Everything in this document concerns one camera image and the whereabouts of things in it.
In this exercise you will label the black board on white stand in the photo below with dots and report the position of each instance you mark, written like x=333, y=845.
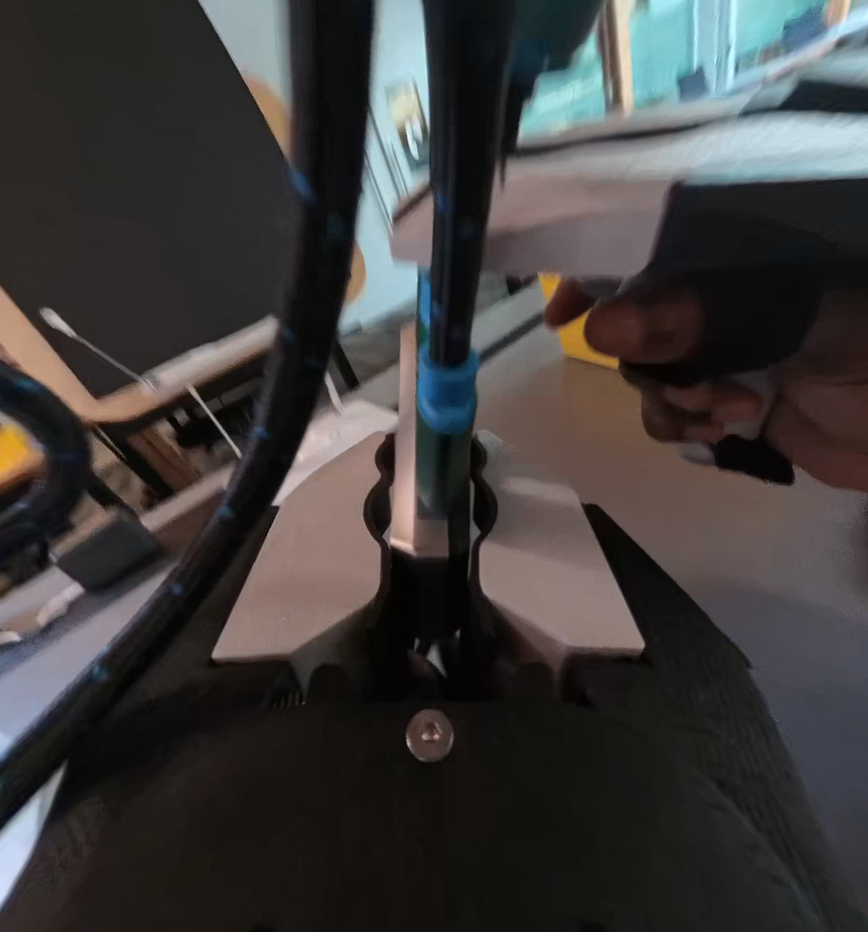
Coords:
x=113, y=182

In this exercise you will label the person's right hand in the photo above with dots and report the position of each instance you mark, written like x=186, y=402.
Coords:
x=842, y=408

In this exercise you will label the small black box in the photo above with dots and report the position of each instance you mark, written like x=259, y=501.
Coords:
x=110, y=553

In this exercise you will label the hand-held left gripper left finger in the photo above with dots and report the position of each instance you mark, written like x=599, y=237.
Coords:
x=310, y=575

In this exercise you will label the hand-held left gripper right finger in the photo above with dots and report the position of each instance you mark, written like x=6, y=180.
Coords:
x=558, y=575

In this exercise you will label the yellow plastic bin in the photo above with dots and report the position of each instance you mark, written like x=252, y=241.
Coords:
x=576, y=338

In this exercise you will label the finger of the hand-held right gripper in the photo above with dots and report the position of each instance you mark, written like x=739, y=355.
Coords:
x=565, y=226

